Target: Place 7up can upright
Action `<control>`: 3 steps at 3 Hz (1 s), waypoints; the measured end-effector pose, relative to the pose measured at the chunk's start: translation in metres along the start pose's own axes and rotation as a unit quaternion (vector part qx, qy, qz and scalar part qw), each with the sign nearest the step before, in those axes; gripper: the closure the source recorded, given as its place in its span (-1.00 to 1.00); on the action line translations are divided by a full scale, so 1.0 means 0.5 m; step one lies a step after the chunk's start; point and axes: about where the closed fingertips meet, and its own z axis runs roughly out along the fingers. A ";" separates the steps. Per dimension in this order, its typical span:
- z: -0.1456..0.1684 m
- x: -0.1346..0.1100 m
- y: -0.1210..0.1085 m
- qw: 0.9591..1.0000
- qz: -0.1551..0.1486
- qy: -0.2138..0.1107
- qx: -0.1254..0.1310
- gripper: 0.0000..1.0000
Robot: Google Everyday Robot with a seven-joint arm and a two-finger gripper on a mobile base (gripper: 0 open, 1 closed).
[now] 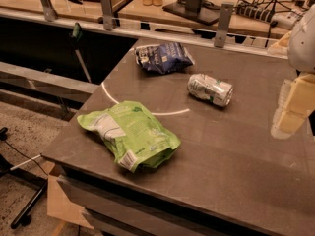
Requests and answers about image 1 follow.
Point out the middle metal bracket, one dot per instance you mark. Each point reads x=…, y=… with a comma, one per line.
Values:
x=107, y=14

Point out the left metal bracket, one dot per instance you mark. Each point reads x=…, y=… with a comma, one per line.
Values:
x=48, y=10

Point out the black monitor stand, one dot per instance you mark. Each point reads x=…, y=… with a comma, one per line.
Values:
x=201, y=11

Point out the silver green 7up can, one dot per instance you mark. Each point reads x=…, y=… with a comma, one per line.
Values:
x=210, y=89

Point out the metal bracket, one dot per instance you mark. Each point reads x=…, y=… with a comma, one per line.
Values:
x=107, y=14
x=226, y=10
x=48, y=10

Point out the white power adapter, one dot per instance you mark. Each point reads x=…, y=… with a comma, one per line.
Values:
x=286, y=21

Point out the black chair base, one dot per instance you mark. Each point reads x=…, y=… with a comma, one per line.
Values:
x=22, y=187

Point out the dark blue chip bag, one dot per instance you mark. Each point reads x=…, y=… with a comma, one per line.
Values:
x=164, y=58

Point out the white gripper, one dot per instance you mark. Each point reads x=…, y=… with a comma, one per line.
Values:
x=303, y=43

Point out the black power strip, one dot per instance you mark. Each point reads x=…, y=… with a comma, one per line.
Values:
x=256, y=13

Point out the metal rail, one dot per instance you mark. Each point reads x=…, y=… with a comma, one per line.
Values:
x=157, y=32

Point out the green snack bag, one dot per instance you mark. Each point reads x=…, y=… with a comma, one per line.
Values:
x=133, y=134

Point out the right metal bracket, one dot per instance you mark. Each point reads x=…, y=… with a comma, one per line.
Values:
x=226, y=10

